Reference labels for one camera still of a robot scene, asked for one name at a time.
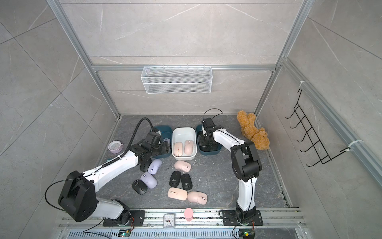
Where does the black mouse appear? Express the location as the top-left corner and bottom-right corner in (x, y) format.
(199, 137), (214, 152)
(140, 158), (152, 172)
(169, 170), (182, 187)
(132, 179), (148, 195)
(181, 173), (193, 191)
(210, 142), (218, 151)

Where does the pink mouse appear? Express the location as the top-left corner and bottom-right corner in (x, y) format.
(187, 191), (208, 205)
(168, 187), (188, 201)
(184, 140), (194, 155)
(173, 142), (183, 157)
(174, 160), (192, 173)

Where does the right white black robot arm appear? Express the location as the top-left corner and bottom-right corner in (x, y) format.
(202, 118), (262, 223)

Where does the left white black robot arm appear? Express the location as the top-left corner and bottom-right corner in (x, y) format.
(58, 129), (168, 226)

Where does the right teal storage box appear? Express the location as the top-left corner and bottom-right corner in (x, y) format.
(196, 124), (222, 156)

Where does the teal storage box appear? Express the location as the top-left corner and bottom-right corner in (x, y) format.
(196, 124), (222, 156)
(153, 125), (173, 159)

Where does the left teal storage box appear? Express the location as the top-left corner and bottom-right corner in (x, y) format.
(153, 125), (173, 159)

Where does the white storage box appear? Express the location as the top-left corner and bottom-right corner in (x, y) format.
(172, 127), (197, 161)

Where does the purple mouse top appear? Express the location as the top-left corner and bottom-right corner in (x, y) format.
(148, 158), (162, 175)

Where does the purple mouse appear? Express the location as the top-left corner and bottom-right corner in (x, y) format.
(140, 172), (158, 189)
(148, 158), (162, 175)

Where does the purple mouse middle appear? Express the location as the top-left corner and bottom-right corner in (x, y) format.
(140, 172), (158, 189)

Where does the brown teddy bear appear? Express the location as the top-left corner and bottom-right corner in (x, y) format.
(237, 111), (270, 150)

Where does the pink cylinder object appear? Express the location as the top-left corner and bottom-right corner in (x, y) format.
(184, 208), (194, 222)

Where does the small white desk clock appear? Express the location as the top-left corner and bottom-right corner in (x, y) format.
(163, 213), (176, 229)

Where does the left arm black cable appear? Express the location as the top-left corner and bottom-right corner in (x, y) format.
(119, 117), (156, 159)

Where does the white wire mesh basket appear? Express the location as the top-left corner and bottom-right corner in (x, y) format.
(141, 66), (213, 94)

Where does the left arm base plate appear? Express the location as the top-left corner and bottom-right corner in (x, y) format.
(102, 210), (146, 227)

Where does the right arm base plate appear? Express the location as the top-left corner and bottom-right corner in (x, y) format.
(218, 210), (264, 226)

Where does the black wall hook rack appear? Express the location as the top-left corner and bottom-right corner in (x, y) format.
(285, 88), (352, 167)

